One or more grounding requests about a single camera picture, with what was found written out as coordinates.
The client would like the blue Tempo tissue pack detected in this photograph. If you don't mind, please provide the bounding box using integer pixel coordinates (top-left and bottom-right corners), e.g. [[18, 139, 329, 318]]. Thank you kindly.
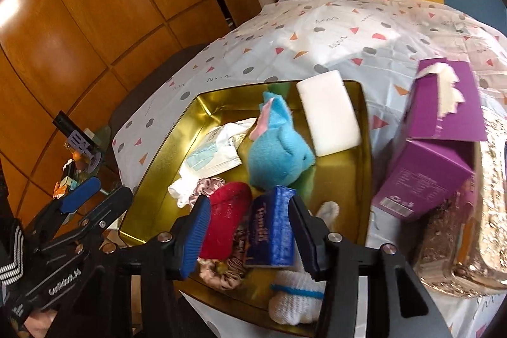
[[245, 186, 297, 268]]

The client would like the red fuzzy sock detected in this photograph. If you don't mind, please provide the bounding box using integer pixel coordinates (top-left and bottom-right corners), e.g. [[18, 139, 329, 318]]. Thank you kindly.
[[199, 182, 253, 261]]

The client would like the cleaning wipes white pack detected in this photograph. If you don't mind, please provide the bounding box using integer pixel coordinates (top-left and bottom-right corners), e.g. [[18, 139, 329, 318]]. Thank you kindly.
[[179, 118, 256, 178]]

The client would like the pink patterned scrunchie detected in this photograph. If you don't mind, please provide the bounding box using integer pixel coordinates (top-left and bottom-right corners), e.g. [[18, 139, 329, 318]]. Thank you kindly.
[[168, 177, 225, 208]]

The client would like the white knitted sock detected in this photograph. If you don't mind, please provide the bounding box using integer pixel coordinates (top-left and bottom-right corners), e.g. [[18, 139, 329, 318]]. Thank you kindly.
[[268, 201, 341, 326]]

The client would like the gold metal tray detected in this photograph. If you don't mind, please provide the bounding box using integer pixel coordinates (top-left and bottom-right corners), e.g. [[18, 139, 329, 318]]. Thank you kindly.
[[119, 79, 373, 336]]

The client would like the blue plush toy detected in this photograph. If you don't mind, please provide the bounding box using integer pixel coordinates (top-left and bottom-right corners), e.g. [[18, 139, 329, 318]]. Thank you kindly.
[[247, 91, 315, 190]]

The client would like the white sponge block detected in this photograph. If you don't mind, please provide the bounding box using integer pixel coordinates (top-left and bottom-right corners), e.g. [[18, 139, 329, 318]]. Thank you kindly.
[[297, 70, 362, 157]]

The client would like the purple tissue box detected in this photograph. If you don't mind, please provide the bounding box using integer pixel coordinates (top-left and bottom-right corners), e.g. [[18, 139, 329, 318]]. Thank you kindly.
[[372, 57, 486, 220]]

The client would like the patterned white tablecloth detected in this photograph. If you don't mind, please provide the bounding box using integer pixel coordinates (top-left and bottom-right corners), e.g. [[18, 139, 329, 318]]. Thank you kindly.
[[111, 0, 507, 338]]

